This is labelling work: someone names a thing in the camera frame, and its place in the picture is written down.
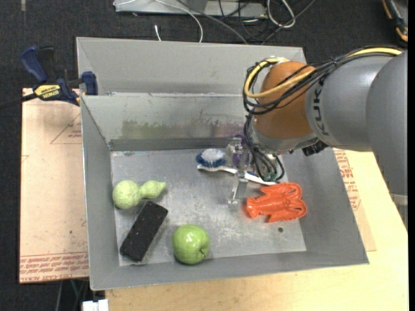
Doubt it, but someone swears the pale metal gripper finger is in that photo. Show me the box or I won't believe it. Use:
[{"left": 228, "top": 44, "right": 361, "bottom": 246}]
[
  {"left": 228, "top": 174, "right": 242, "bottom": 205},
  {"left": 238, "top": 178, "right": 250, "bottom": 202}
]

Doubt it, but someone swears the blue and white brush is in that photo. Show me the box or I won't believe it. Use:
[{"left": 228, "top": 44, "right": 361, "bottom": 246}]
[{"left": 195, "top": 148, "right": 277, "bottom": 187}]

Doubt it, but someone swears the orange toy lobster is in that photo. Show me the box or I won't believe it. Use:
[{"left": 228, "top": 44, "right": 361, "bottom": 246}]
[{"left": 245, "top": 181, "right": 308, "bottom": 224}]

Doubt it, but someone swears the grey metal bin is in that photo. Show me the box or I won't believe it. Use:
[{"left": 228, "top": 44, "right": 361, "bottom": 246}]
[{"left": 76, "top": 36, "right": 370, "bottom": 291}]

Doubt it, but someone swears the green toy apple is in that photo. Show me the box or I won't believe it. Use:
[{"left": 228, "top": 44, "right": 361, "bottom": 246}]
[{"left": 171, "top": 224, "right": 211, "bottom": 266}]

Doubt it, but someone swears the dark flat block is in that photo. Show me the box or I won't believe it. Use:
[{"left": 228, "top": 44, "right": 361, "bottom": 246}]
[{"left": 119, "top": 201, "right": 169, "bottom": 262}]

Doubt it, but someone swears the light green toy gourd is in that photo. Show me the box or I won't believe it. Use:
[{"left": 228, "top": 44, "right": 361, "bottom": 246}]
[{"left": 112, "top": 179, "right": 167, "bottom": 211}]

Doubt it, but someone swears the brown cardboard board red print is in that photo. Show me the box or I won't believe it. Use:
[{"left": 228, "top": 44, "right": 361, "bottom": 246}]
[{"left": 19, "top": 87, "right": 377, "bottom": 284}]

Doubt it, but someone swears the black cylinder on white bracket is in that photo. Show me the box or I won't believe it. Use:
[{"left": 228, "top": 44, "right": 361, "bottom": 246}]
[{"left": 301, "top": 139, "right": 332, "bottom": 157}]

